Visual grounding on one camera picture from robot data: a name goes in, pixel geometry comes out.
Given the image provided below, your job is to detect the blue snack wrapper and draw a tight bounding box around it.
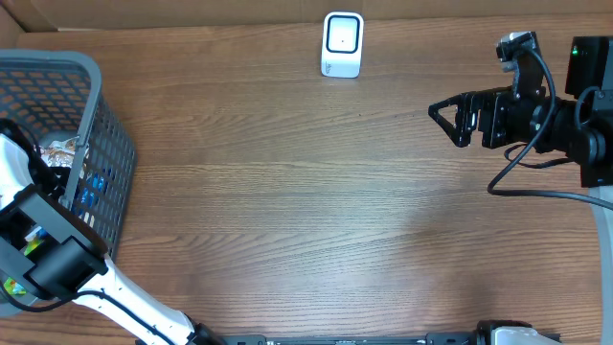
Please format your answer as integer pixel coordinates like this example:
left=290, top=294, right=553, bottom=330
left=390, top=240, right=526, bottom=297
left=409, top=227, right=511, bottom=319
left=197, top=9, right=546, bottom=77
left=80, top=172, right=107, bottom=207

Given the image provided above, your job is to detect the cookie bag brown white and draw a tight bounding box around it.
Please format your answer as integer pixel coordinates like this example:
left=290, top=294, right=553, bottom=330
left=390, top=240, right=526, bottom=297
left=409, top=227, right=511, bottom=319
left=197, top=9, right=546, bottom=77
left=41, top=137, right=78, bottom=168

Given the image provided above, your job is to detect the green Haribo candy bag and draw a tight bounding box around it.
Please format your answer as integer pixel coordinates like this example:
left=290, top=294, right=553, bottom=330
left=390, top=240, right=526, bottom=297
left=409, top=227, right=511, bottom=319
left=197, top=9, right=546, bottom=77
left=3, top=226, right=48, bottom=296

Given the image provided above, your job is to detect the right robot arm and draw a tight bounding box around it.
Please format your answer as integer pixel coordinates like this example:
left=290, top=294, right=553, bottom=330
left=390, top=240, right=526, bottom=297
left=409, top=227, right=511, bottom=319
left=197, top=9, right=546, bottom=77
left=428, top=32, right=612, bottom=344

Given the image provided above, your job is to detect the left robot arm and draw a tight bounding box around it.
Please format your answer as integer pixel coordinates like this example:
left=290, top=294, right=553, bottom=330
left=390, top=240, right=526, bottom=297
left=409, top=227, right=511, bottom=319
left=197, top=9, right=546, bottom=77
left=1, top=119, right=222, bottom=344

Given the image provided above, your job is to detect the white barcode scanner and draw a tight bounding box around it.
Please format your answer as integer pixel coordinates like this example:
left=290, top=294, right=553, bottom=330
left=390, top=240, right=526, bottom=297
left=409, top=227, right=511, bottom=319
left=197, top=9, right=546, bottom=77
left=321, top=11, right=364, bottom=79

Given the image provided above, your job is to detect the grey plastic shopping basket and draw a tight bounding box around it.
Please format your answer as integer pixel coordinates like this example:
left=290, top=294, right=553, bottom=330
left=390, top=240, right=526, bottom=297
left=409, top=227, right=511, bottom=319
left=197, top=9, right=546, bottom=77
left=1, top=49, right=137, bottom=316

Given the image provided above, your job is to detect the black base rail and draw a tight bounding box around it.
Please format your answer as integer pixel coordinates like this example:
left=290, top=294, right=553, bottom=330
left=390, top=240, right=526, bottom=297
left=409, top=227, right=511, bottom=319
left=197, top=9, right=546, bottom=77
left=135, top=319, right=564, bottom=345

